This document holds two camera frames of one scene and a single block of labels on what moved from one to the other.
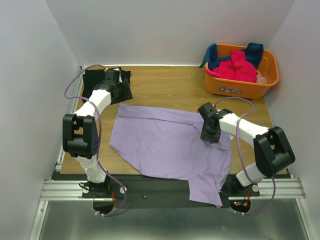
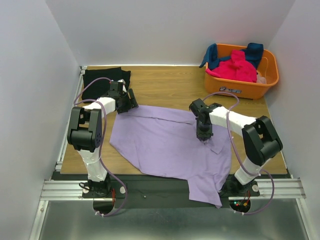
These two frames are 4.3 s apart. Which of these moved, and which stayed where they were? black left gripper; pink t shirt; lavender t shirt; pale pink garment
Moved: black left gripper
Stayed: lavender t shirt; pale pink garment; pink t shirt
